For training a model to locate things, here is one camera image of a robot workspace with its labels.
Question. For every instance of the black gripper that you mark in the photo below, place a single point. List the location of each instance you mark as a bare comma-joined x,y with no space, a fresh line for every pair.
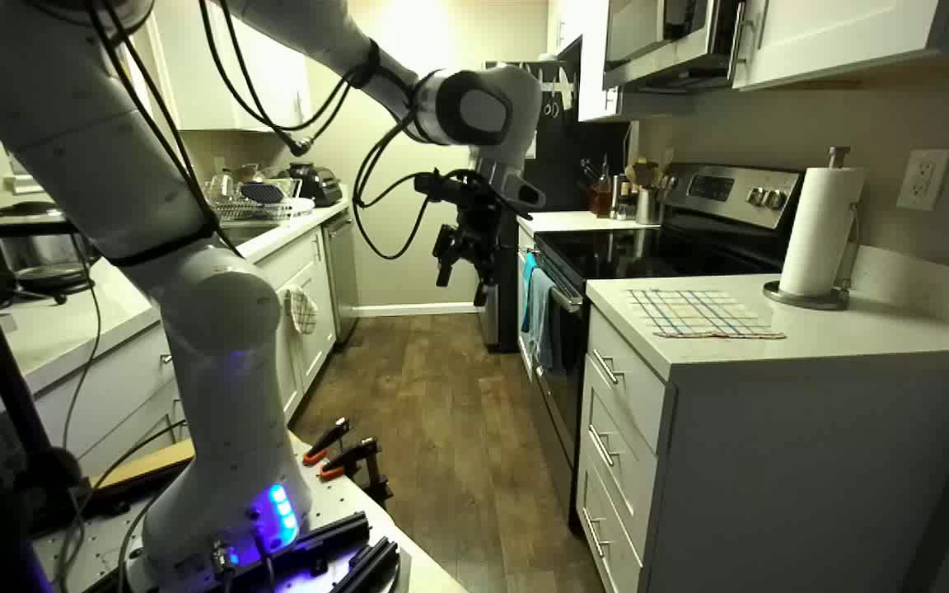
490,224

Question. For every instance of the white drawer with cutlery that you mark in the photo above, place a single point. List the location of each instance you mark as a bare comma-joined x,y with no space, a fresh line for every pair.
628,380

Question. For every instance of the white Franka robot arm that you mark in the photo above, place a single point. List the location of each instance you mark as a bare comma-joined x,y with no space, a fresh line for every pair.
212,331

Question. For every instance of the white deep drawer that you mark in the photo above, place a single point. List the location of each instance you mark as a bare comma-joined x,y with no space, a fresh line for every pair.
607,537

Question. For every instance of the white drawer base cabinet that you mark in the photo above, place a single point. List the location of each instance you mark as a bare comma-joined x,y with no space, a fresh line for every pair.
825,463

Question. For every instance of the bright blue striped towel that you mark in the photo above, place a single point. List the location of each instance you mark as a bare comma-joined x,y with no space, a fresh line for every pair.
525,289

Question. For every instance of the grey blue towel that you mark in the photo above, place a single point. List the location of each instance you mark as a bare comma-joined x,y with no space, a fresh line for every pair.
540,318

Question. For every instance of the red utensil pot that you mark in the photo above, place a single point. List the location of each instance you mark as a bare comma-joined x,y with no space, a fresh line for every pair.
600,198

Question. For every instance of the black stainless refrigerator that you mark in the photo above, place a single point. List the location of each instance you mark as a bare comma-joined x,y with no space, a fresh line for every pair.
560,154

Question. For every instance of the white long counter cabinets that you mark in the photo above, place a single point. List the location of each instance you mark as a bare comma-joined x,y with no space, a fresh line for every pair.
297,298

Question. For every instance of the black countertop appliance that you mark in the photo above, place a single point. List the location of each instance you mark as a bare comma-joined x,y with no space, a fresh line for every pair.
316,184

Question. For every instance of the glass oil bottle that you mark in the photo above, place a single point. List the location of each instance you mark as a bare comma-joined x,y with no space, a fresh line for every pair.
604,169

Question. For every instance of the utensil crock with spoons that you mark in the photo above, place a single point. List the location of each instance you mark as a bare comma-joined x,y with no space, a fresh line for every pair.
642,191

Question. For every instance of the stainless black electric stove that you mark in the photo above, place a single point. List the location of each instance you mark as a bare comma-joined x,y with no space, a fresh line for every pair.
661,247

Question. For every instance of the checked white placemat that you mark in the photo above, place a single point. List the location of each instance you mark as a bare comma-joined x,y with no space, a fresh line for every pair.
705,313

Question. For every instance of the white upper cabinet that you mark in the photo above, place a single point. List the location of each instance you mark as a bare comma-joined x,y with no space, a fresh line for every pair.
848,34
598,66

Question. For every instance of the black base clamp bar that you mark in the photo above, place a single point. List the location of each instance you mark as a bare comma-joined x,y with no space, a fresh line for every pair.
369,564
322,537

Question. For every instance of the stainless over-range microwave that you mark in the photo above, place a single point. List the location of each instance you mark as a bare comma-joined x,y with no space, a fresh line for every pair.
661,38

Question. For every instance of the white paper towel roll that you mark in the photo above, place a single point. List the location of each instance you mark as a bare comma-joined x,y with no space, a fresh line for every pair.
820,232
839,157

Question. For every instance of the black pot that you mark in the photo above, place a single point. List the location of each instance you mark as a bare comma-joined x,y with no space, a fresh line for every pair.
48,259

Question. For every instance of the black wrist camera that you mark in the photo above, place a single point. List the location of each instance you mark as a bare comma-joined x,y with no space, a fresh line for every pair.
438,187

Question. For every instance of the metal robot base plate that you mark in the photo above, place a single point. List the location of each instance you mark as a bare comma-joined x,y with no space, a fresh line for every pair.
328,514

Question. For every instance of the white wall outlet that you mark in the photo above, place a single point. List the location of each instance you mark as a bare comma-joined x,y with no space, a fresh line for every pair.
923,178

